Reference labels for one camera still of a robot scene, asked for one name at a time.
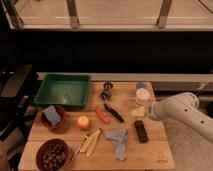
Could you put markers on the black chair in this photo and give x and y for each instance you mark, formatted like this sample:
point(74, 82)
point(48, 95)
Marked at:
point(17, 90)

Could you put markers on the brown bowl of nuts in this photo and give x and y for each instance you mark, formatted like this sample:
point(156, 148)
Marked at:
point(52, 155)

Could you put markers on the blue sponge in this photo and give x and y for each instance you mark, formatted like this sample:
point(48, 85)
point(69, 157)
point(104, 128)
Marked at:
point(52, 116)

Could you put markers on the wooden cutting board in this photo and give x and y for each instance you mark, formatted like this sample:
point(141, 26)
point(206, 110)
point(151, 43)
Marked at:
point(155, 154)

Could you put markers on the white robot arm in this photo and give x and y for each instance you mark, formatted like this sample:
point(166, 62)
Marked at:
point(182, 107)

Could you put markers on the black remote control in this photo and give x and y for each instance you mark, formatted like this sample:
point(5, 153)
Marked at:
point(141, 131)

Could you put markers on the yellow apple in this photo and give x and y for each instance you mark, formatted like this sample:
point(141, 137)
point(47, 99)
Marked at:
point(83, 122)

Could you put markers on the black handled can opener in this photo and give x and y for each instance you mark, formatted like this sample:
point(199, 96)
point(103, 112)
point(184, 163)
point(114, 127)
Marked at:
point(106, 96)

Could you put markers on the brown bowl with sponge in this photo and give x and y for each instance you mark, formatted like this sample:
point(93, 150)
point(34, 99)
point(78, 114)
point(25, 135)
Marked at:
point(46, 123)

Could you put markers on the green plastic tray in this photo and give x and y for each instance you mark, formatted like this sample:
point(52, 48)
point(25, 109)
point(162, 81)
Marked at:
point(65, 90)

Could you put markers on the blue cloth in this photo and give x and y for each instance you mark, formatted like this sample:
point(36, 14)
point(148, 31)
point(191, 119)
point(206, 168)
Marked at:
point(118, 137)

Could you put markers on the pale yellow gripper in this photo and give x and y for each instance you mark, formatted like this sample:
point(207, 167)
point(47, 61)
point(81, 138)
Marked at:
point(139, 112)

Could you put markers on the clear plastic cup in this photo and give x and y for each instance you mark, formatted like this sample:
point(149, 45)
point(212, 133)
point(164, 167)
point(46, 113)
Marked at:
point(142, 93)

